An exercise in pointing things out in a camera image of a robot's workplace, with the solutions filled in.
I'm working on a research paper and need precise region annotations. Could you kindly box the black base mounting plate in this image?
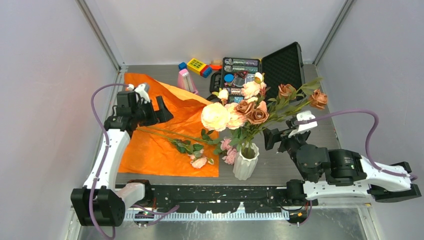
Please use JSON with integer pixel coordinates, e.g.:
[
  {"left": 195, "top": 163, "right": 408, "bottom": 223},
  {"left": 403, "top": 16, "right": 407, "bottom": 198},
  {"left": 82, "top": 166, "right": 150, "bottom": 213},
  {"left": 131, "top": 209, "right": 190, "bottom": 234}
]
[{"left": 121, "top": 184, "right": 319, "bottom": 215}]

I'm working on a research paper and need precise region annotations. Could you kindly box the white ribbed vase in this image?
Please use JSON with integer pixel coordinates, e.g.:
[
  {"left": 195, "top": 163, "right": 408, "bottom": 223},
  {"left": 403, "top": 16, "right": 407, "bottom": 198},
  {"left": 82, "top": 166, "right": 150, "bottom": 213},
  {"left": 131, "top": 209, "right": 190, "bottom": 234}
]
[{"left": 233, "top": 143, "right": 260, "bottom": 181}]

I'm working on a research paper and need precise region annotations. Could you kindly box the blue round poker chip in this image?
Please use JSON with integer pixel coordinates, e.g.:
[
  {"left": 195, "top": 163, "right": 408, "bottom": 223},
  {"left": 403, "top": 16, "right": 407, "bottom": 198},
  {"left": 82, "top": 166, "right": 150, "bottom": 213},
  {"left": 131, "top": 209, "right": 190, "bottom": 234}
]
[{"left": 224, "top": 74, "right": 234, "bottom": 83}]

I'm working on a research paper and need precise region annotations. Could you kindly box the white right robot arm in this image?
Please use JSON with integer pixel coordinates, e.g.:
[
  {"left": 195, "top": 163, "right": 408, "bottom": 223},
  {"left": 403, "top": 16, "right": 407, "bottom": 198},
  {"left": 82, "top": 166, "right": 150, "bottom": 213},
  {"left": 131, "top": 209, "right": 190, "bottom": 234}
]
[{"left": 263, "top": 127, "right": 422, "bottom": 206}]

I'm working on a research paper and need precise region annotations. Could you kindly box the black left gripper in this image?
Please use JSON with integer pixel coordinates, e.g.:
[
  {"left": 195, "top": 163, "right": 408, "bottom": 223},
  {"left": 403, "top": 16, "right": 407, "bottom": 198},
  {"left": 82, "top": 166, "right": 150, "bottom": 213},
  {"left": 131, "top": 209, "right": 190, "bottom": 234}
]
[{"left": 132, "top": 96, "right": 173, "bottom": 127}]

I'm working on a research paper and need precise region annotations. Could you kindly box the yellow toy block house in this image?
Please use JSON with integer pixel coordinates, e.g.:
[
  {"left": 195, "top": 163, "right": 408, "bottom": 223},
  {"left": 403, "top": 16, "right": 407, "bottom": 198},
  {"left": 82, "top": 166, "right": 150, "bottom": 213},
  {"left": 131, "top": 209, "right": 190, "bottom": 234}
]
[{"left": 186, "top": 58, "right": 213, "bottom": 78}]

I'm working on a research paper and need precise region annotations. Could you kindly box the blue toy block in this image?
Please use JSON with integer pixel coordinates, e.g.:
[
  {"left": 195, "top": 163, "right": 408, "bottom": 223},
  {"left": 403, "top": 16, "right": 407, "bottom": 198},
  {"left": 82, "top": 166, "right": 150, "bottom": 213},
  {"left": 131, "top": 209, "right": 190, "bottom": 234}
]
[{"left": 178, "top": 62, "right": 187, "bottom": 71}]

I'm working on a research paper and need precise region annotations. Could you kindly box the orange toy piece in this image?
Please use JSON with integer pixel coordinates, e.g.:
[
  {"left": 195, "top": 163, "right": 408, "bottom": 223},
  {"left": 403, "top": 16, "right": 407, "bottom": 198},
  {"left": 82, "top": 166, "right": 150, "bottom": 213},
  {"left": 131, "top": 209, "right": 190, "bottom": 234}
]
[{"left": 209, "top": 59, "right": 223, "bottom": 71}]

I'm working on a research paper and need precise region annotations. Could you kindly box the small pink rose stem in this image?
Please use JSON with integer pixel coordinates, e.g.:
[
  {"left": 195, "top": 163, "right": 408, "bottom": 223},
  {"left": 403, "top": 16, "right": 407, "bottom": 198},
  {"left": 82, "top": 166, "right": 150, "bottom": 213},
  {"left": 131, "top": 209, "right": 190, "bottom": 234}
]
[{"left": 137, "top": 126, "right": 215, "bottom": 169}]

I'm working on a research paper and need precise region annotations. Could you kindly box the brown rose flower stem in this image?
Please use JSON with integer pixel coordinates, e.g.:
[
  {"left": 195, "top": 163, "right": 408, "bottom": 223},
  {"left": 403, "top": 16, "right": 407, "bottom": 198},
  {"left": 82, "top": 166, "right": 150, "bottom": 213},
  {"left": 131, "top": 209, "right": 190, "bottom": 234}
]
[{"left": 233, "top": 77, "right": 328, "bottom": 147}]

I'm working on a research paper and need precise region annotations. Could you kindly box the orange yellow wrapping paper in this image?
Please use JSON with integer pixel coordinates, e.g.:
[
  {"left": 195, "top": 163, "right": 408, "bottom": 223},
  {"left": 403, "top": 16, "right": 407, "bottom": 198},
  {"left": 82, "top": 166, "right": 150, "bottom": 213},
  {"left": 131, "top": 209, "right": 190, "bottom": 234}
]
[{"left": 118, "top": 73, "right": 220, "bottom": 178}]

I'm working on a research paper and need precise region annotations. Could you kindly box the pink metronome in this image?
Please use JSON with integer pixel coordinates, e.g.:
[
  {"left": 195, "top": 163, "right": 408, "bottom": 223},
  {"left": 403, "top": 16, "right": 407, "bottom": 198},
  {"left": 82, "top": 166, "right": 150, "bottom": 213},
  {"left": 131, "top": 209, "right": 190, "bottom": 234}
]
[{"left": 177, "top": 69, "right": 199, "bottom": 95}]

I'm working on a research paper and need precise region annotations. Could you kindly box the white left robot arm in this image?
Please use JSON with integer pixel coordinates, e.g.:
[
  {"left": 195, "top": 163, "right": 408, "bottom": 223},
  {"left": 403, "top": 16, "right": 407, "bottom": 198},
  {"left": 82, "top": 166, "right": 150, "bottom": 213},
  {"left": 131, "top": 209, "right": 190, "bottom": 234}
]
[{"left": 70, "top": 82, "right": 174, "bottom": 228}]

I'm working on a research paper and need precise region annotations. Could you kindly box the black open poker case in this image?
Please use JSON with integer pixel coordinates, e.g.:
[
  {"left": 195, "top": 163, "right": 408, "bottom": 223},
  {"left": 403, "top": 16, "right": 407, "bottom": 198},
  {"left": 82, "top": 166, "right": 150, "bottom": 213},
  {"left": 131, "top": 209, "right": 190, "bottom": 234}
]
[{"left": 209, "top": 41, "right": 305, "bottom": 103}]

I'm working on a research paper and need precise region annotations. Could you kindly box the peach rose flower stem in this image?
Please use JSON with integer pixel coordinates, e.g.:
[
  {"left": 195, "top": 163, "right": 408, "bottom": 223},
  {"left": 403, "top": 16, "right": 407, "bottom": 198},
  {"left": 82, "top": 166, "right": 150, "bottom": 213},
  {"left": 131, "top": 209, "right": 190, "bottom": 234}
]
[{"left": 237, "top": 72, "right": 270, "bottom": 159}]

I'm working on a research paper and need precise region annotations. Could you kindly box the pink carnation flower stem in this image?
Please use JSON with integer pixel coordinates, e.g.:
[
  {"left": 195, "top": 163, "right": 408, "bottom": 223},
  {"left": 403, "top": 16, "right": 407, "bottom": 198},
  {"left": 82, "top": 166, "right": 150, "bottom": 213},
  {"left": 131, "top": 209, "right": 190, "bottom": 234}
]
[{"left": 145, "top": 125, "right": 239, "bottom": 166}]

